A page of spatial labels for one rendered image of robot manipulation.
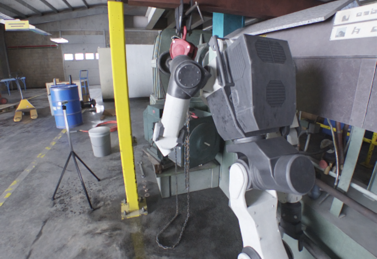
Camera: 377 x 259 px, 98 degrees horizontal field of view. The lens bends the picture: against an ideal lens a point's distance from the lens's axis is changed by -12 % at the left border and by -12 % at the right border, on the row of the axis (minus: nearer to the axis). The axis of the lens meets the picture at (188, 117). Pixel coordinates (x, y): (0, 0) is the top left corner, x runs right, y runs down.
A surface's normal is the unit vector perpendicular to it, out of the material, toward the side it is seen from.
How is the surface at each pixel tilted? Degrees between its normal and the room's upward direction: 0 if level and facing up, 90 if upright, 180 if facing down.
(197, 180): 90
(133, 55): 90
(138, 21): 90
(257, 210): 58
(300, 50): 78
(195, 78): 100
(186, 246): 0
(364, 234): 0
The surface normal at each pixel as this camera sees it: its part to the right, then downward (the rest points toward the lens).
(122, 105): 0.31, 0.26
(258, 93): 0.39, 0.06
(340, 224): 0.00, -0.96
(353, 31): -0.93, -0.12
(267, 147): 0.11, -0.83
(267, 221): 0.30, -0.30
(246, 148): -0.94, 0.09
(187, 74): 0.18, 0.43
